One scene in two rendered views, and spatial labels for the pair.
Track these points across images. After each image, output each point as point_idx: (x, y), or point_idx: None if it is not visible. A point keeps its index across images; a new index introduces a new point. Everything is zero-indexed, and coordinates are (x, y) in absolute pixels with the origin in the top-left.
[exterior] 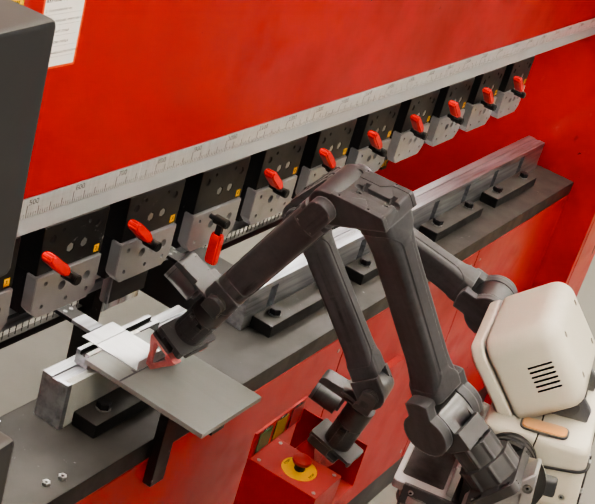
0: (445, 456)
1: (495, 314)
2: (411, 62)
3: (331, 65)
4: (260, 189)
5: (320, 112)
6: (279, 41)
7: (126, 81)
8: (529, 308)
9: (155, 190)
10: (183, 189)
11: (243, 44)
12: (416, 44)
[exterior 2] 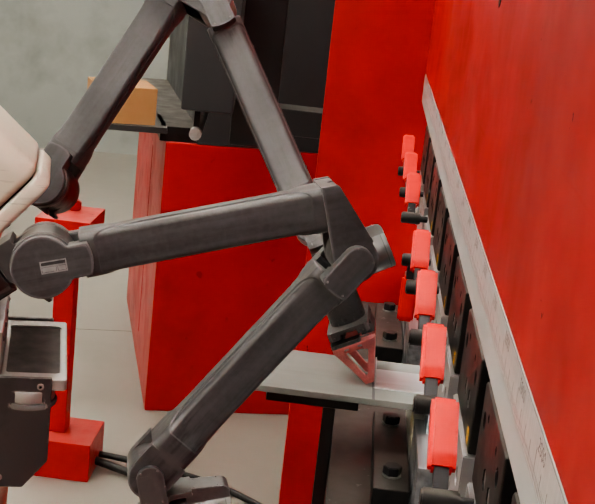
0: (21, 348)
1: (38, 164)
2: (500, 239)
3: (475, 117)
4: (439, 286)
5: (462, 209)
6: (471, 31)
7: (452, 18)
8: (6, 121)
9: (436, 169)
10: (437, 192)
11: (466, 17)
12: (507, 186)
